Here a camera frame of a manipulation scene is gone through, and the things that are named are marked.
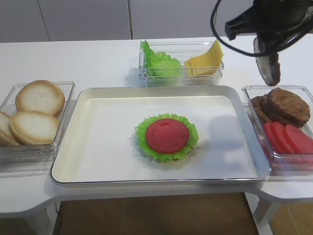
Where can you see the green lettuce leaf on tray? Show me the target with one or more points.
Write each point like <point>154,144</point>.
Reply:
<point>141,130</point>

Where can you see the right red tomato slice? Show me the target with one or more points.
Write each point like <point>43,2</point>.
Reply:
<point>299,141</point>

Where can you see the clear lettuce cheese container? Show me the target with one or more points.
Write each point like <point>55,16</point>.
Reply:
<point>181,51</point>

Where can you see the green lettuce leaves in container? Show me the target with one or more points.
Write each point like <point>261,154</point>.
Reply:
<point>160,64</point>

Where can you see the clear patty tomato container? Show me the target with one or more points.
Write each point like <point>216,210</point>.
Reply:
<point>281,161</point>

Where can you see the front bun half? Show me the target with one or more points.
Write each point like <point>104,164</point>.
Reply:
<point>34,127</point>

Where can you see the yellow cheese slices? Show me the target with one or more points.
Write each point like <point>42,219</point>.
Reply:
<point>207,63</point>

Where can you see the white table leg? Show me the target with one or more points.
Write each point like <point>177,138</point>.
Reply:
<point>262,211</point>

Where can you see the top rear bun half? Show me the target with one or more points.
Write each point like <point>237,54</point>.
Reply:
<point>41,95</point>

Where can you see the brown meat patty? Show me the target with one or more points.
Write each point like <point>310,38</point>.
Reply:
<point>269,69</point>
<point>285,107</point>

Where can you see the red tomato slice on tray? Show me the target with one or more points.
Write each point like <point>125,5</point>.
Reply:
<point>167,135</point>

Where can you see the rear left brown patty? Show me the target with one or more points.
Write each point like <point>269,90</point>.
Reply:
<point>256,103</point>

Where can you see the left red tomato slice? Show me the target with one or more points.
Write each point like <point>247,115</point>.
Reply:
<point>271,138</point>

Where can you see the left edge bun half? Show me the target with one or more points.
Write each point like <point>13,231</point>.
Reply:
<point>6,137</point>

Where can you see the white serving tray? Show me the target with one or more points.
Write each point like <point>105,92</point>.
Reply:
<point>100,145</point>

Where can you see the clear bun container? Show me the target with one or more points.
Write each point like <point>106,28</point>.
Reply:
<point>43,152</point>

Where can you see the middle red tomato slice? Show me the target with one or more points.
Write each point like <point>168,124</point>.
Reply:
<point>278,132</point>

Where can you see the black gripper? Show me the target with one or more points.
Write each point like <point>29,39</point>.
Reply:
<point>278,24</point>

